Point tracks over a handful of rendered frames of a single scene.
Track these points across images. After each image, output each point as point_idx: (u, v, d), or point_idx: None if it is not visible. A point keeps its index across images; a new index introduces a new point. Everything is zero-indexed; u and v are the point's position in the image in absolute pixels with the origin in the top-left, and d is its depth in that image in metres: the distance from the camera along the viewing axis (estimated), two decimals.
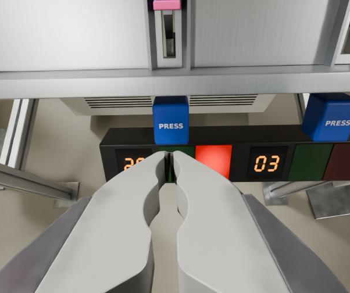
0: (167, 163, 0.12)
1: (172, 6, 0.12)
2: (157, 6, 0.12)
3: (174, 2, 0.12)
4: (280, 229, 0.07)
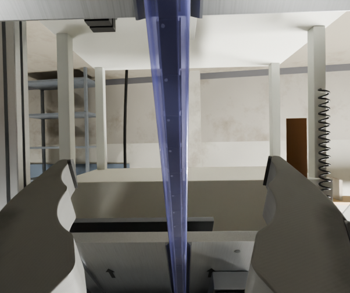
0: (72, 169, 0.11)
1: None
2: None
3: None
4: None
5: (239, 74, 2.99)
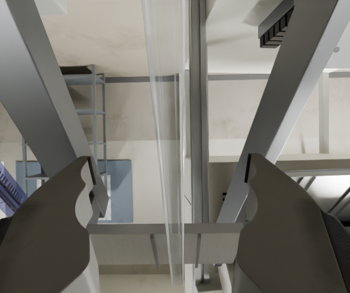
0: (91, 165, 0.11)
1: None
2: None
3: None
4: None
5: (236, 77, 3.27)
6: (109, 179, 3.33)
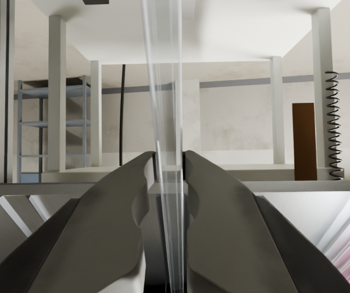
0: (155, 162, 0.12)
1: None
2: None
3: None
4: (292, 233, 0.07)
5: (238, 82, 2.99)
6: None
